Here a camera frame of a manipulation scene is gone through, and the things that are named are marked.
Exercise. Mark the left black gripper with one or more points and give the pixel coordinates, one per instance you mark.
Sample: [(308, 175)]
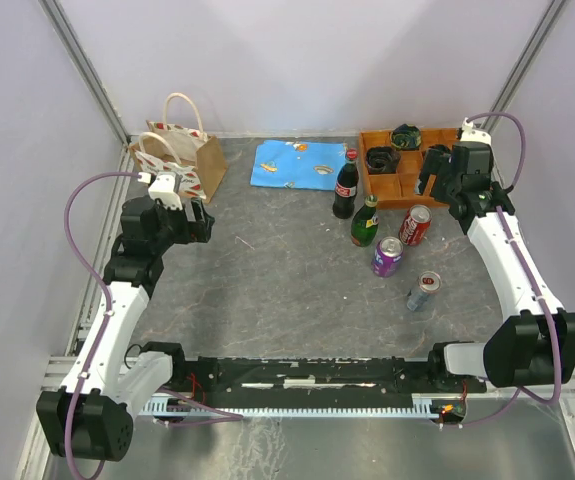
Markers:
[(193, 231)]

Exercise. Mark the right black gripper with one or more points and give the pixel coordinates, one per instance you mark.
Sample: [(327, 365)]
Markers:
[(435, 163)]

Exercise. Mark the red cola can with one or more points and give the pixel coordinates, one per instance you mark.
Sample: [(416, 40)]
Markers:
[(415, 224)]

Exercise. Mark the glass cola bottle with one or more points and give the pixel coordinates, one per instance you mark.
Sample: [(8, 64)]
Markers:
[(346, 186)]

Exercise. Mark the watermelon print canvas bag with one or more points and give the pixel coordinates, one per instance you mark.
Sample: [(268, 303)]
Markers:
[(192, 154)]

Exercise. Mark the green glass bottle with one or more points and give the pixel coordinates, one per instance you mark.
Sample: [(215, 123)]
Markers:
[(364, 224)]

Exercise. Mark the purple soda can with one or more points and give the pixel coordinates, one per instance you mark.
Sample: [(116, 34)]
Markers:
[(387, 257)]

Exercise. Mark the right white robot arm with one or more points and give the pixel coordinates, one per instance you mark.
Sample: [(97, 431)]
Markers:
[(535, 344)]

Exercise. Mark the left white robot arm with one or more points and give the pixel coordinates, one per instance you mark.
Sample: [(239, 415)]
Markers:
[(91, 415)]

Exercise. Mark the orange wooden divided tray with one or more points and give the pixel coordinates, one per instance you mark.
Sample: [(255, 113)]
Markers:
[(396, 190)]

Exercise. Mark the dark rolled sock green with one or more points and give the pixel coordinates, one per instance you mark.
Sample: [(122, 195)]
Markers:
[(406, 138)]

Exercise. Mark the dark rolled sock left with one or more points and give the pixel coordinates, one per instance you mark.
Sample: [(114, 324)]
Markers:
[(382, 160)]

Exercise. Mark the blue patterned cloth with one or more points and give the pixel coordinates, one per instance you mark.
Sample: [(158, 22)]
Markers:
[(297, 164)]

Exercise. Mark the silver blue energy can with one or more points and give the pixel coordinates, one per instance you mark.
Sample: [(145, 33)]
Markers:
[(424, 289)]

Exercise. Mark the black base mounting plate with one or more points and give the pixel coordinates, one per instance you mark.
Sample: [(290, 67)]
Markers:
[(389, 381)]

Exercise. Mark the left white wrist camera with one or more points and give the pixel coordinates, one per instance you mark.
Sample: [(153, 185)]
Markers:
[(162, 189)]

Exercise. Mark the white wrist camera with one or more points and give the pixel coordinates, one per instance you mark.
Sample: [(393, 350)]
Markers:
[(162, 189), (469, 132)]

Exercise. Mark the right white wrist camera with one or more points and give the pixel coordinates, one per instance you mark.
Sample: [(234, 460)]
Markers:
[(469, 132)]

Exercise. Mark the light blue cable duct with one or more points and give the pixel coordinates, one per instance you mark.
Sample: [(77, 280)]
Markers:
[(171, 408)]

